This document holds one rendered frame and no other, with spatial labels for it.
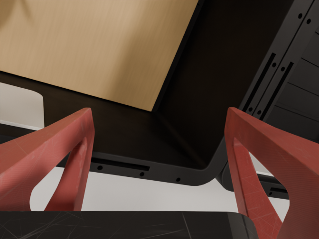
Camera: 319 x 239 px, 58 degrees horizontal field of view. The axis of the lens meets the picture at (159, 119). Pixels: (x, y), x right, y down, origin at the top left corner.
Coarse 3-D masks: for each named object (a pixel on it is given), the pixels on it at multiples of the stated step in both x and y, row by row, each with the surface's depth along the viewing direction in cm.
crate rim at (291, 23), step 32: (288, 0) 18; (288, 32) 18; (256, 64) 19; (256, 96) 20; (224, 128) 20; (64, 160) 16; (96, 160) 18; (128, 160) 18; (160, 160) 19; (224, 160) 21
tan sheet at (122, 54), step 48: (0, 0) 20; (48, 0) 22; (96, 0) 23; (144, 0) 24; (192, 0) 26; (0, 48) 22; (48, 48) 23; (96, 48) 24; (144, 48) 26; (96, 96) 26; (144, 96) 28
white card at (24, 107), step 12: (0, 84) 20; (0, 96) 18; (12, 96) 19; (24, 96) 20; (36, 96) 20; (0, 108) 17; (12, 108) 17; (24, 108) 18; (36, 108) 19; (0, 120) 15; (12, 120) 16; (24, 120) 16; (36, 120) 17
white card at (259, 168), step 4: (252, 156) 28; (252, 160) 27; (256, 160) 28; (256, 164) 27; (260, 164) 27; (256, 168) 25; (260, 168) 26; (264, 168) 26; (256, 172) 25; (260, 172) 25; (264, 172) 25; (268, 172) 26
